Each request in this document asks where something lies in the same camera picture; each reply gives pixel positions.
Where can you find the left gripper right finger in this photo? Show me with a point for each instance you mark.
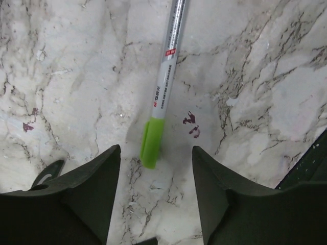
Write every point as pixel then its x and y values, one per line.
pixel 236 210

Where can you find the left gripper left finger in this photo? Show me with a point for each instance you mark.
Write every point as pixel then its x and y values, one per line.
pixel 74 208

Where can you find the green marker cap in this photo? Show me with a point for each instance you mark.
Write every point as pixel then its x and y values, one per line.
pixel 151 142

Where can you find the white marker pen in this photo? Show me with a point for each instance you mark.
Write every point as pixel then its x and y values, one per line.
pixel 170 49

